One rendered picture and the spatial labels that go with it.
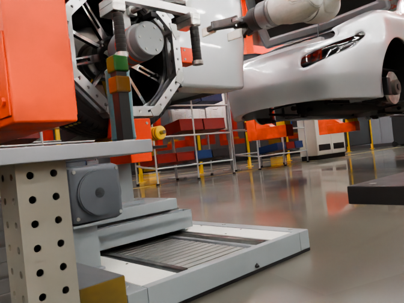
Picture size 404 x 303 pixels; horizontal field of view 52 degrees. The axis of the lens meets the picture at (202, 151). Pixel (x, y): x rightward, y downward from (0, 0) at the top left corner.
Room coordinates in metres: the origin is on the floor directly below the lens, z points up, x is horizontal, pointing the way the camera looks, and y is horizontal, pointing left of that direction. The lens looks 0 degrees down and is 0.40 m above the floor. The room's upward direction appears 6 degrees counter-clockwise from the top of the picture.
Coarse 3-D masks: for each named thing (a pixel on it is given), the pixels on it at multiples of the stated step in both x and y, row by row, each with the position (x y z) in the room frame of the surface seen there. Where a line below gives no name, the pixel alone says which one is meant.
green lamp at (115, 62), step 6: (114, 54) 0.97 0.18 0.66; (108, 60) 0.98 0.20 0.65; (114, 60) 0.96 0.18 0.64; (120, 60) 0.97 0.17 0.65; (126, 60) 0.98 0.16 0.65; (108, 66) 0.98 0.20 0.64; (114, 66) 0.96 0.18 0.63; (120, 66) 0.97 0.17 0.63; (126, 66) 0.98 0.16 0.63; (108, 72) 0.99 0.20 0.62
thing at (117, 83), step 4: (116, 76) 0.96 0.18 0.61; (120, 76) 0.97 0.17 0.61; (124, 76) 0.98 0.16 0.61; (128, 76) 0.99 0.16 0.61; (108, 80) 0.99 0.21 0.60; (112, 80) 0.97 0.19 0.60; (116, 80) 0.96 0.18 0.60; (120, 80) 0.97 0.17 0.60; (124, 80) 0.98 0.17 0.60; (128, 80) 0.98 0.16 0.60; (112, 84) 0.97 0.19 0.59; (116, 84) 0.96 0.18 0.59; (120, 84) 0.97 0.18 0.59; (124, 84) 0.98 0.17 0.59; (128, 84) 0.98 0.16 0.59; (112, 88) 0.98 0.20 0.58; (116, 88) 0.97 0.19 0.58; (120, 88) 0.97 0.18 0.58; (124, 88) 0.98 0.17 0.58; (128, 88) 0.98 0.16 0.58; (112, 92) 0.98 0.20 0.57; (116, 92) 0.97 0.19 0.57; (128, 92) 0.99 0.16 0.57
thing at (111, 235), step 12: (144, 216) 1.72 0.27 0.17; (156, 216) 1.68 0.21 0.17; (168, 216) 1.72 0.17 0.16; (180, 216) 1.76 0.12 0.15; (108, 228) 1.52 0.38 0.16; (120, 228) 1.56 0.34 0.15; (132, 228) 1.59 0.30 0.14; (144, 228) 1.63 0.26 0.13; (156, 228) 1.67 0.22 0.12; (168, 228) 1.71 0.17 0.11; (180, 228) 1.76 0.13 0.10; (108, 240) 1.52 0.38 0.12; (120, 240) 1.55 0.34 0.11; (132, 240) 1.59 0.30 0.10
